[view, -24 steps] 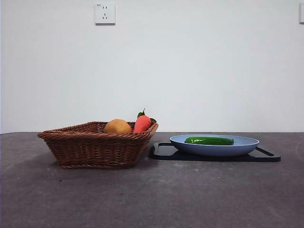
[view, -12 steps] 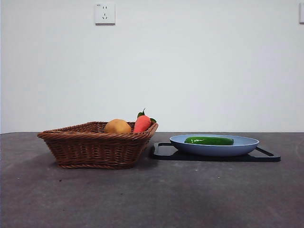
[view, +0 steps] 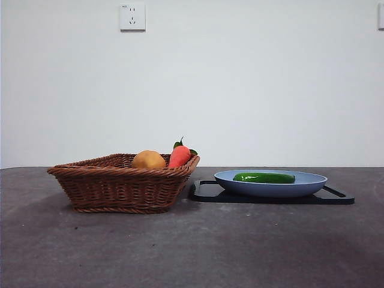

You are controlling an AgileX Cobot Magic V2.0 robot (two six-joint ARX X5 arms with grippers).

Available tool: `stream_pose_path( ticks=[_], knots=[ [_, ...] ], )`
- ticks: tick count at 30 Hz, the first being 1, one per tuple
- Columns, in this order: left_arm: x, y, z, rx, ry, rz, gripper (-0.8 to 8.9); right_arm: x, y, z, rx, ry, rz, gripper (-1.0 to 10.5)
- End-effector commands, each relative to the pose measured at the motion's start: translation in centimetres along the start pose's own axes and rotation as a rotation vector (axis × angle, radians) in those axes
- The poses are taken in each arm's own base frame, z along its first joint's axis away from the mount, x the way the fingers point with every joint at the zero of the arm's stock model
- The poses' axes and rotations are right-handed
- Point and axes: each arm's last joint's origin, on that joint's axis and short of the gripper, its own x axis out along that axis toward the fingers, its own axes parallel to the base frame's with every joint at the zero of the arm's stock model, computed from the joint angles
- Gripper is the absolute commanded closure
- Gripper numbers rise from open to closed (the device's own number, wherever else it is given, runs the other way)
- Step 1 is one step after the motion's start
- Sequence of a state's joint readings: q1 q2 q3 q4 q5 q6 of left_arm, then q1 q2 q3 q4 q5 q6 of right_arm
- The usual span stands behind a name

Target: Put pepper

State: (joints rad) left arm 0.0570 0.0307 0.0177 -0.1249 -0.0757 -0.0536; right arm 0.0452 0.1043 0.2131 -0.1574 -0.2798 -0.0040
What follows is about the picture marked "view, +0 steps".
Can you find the green pepper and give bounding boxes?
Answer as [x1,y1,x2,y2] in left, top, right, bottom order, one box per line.
[233,172,296,184]

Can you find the blue round plate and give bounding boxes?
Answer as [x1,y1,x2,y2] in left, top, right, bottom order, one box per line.
[214,169,328,198]

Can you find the orange carrot with green leaves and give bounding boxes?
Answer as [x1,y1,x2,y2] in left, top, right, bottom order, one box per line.
[167,135,199,168]

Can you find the yellow-brown potato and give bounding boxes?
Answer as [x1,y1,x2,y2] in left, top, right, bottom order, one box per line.
[131,149,166,169]

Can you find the brown wicker basket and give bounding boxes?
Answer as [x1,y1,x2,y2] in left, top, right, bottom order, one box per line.
[47,152,201,214]

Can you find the black flat tray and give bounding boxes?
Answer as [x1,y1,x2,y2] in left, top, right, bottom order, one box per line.
[188,179,356,205]

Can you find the white wall socket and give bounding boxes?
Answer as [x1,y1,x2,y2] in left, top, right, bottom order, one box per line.
[119,3,146,32]

